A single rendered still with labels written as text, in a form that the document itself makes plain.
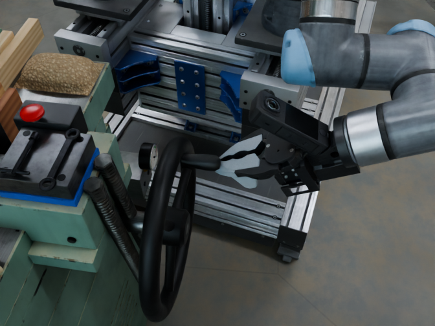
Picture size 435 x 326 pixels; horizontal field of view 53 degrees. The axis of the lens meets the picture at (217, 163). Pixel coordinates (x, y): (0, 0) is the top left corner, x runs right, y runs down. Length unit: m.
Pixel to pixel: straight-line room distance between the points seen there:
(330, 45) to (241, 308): 1.08
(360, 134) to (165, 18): 0.84
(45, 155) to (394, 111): 0.43
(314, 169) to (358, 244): 1.07
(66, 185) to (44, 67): 0.34
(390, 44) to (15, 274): 0.58
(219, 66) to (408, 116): 0.69
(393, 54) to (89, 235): 0.46
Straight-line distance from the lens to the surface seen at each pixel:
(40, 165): 0.57
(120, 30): 1.21
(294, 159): 0.59
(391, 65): 0.62
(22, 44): 0.90
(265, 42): 1.04
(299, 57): 0.59
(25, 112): 0.60
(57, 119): 0.60
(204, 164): 0.64
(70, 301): 0.84
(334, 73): 0.61
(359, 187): 1.84
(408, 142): 0.57
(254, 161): 0.62
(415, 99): 0.58
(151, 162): 0.97
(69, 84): 0.81
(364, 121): 0.58
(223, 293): 1.53
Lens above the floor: 1.41
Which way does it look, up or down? 50 degrees down
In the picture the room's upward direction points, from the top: straight up
